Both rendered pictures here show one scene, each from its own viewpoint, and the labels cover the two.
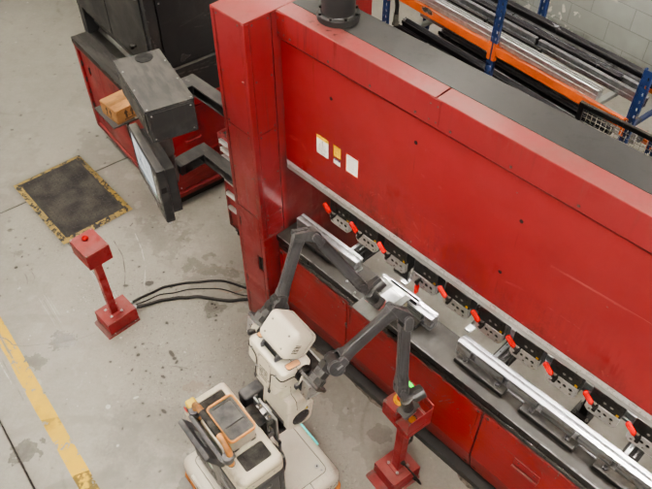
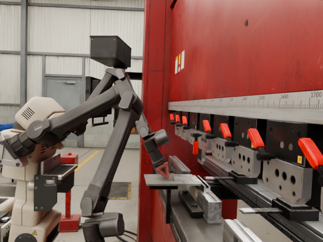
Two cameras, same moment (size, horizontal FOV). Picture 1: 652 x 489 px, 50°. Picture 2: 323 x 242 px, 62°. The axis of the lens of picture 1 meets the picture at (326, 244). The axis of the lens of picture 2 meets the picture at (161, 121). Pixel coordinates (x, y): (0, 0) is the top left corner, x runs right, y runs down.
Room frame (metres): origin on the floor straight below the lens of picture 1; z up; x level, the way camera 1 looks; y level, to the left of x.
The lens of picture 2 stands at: (1.16, -1.03, 1.36)
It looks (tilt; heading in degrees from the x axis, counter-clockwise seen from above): 3 degrees down; 36
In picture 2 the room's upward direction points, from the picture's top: 2 degrees clockwise
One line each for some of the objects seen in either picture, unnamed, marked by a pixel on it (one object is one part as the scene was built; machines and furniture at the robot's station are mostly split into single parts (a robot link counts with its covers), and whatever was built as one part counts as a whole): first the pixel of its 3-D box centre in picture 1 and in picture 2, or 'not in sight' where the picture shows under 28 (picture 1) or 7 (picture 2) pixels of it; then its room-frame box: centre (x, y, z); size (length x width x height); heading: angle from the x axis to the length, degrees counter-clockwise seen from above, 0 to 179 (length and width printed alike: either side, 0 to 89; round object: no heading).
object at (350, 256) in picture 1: (329, 243); (178, 168); (2.78, -0.02, 0.92); 0.50 x 0.06 x 0.10; 44
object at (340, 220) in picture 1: (344, 212); (183, 123); (2.69, -0.10, 1.26); 0.15 x 0.09 x 0.17; 44
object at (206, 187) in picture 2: (404, 292); (201, 183); (2.36, -0.42, 0.98); 0.20 x 0.03 x 0.03; 44
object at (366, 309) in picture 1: (380, 303); (170, 179); (2.28, -0.29, 1.00); 0.26 x 0.18 x 0.01; 134
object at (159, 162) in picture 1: (157, 170); (100, 98); (2.85, 0.91, 1.42); 0.45 x 0.12 x 0.36; 29
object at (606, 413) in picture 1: (608, 402); not in sight; (1.54, -1.21, 1.26); 0.15 x 0.09 x 0.17; 44
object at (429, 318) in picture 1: (407, 302); (202, 197); (2.35, -0.44, 0.92); 0.39 x 0.06 x 0.10; 44
